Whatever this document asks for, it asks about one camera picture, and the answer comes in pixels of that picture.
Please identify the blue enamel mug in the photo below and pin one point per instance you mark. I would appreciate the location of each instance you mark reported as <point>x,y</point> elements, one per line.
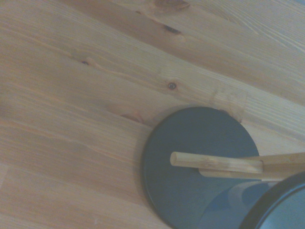
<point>281,210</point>

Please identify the wooden mug tree black base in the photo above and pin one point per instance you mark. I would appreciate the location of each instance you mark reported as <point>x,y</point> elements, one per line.
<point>190,133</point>

